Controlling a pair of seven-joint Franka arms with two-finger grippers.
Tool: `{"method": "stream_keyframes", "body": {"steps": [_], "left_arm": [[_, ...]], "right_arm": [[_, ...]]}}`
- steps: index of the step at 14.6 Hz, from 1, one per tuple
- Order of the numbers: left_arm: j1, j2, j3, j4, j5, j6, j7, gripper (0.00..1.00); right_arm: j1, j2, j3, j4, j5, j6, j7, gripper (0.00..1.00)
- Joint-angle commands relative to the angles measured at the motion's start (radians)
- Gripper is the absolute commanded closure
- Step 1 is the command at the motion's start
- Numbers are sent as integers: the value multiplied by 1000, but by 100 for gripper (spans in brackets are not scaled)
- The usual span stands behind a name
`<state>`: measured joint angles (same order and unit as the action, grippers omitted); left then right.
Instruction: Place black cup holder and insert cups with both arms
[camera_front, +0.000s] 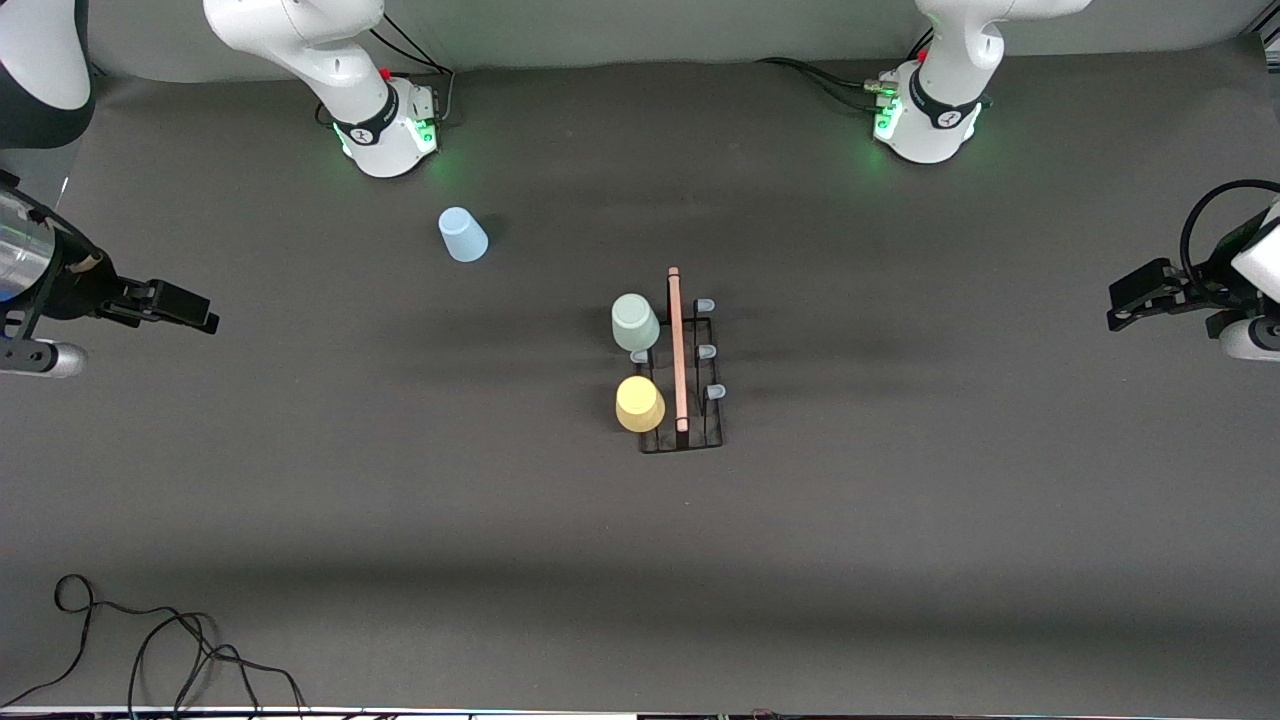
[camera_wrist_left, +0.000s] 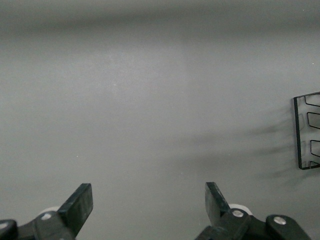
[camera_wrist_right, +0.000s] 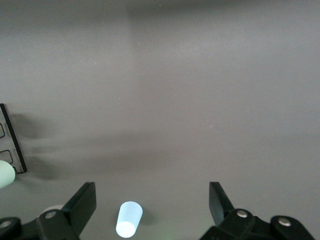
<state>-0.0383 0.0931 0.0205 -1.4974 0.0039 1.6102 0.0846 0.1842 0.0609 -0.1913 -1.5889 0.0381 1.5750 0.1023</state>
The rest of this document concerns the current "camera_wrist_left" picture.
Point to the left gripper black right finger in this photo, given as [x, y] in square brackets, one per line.
[215, 205]

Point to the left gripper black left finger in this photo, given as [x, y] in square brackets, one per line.
[77, 210]

